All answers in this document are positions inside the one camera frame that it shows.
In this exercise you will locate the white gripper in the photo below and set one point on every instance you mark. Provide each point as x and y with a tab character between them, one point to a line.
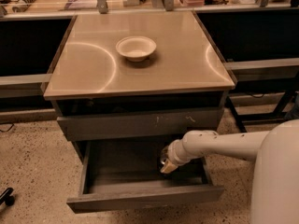
175	157

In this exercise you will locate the blue pepsi can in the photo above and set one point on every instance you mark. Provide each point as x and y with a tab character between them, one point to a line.
164	155

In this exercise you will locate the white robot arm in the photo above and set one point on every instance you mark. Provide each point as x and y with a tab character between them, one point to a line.
275	187

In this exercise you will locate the closed grey top drawer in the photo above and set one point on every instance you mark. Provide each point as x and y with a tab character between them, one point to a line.
139	124

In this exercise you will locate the open grey middle drawer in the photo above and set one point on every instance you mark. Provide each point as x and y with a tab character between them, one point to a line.
123	174

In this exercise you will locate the grey drawer cabinet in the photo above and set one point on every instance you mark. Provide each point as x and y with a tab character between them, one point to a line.
92	78

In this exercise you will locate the black stand leg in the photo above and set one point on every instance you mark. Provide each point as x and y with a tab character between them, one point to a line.
238	120

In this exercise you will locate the white paper bowl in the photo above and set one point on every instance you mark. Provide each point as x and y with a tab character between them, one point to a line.
136	48

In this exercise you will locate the black chair caster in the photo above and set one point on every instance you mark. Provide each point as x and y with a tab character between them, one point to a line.
7	198

